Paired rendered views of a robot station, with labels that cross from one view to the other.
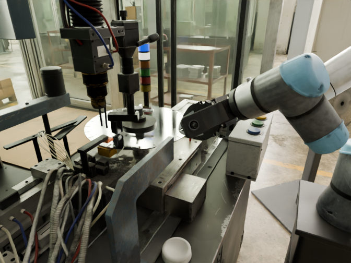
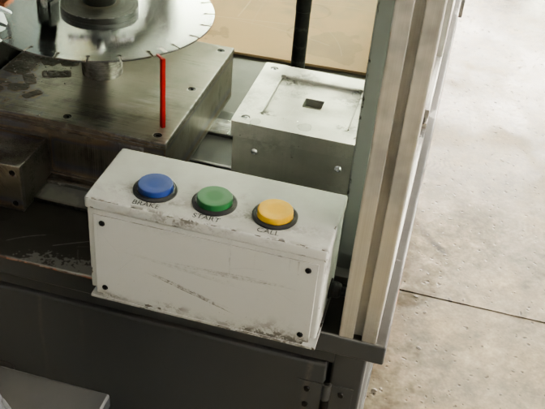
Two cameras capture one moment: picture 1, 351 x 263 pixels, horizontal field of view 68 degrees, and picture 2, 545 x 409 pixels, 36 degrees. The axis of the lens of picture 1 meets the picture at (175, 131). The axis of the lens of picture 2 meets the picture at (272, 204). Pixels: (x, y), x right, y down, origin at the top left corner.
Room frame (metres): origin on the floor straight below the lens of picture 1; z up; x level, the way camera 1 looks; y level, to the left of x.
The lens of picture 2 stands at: (0.73, -1.06, 1.46)
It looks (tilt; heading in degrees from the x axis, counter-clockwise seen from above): 36 degrees down; 76
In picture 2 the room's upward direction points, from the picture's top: 5 degrees clockwise
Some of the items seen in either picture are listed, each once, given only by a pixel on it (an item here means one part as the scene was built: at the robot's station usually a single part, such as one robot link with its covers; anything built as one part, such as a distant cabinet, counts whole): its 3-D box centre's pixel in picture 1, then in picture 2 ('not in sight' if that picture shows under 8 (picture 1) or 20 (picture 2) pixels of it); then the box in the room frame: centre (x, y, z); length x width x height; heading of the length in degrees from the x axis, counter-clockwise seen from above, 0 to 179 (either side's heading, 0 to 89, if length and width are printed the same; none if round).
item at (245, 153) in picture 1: (250, 142); (216, 247); (0.87, -0.28, 0.82); 0.28 x 0.11 x 0.15; 154
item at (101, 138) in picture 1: (96, 152); not in sight; (0.57, 0.20, 0.95); 0.10 x 0.03 x 0.07; 154
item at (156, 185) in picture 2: (254, 132); (155, 189); (0.80, -0.27, 0.90); 0.04 x 0.04 x 0.02
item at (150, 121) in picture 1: (138, 120); (99, 0); (0.75, 0.12, 0.96); 0.11 x 0.11 x 0.03
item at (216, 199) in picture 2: (257, 124); (214, 202); (0.86, -0.30, 0.90); 0.04 x 0.04 x 0.02
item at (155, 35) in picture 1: (142, 39); not in sight; (0.69, 0.08, 1.21); 0.08 x 0.06 x 0.03; 154
